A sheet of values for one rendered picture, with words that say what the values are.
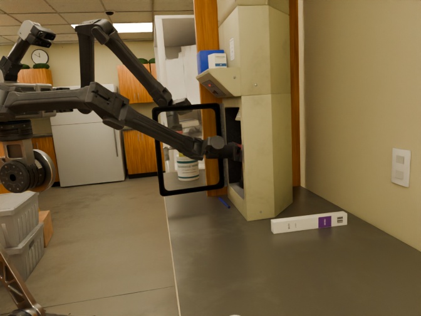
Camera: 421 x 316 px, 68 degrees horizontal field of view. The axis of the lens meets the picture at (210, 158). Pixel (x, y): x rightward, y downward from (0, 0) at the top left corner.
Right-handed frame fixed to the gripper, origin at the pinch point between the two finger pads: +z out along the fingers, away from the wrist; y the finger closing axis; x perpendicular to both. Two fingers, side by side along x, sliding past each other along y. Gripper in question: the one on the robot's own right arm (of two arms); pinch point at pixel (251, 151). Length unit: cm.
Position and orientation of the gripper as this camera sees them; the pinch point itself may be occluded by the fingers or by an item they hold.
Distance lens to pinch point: 135.3
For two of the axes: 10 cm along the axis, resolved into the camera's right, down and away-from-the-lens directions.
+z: 9.7, -0.3, 2.3
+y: -2.3, -1.4, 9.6
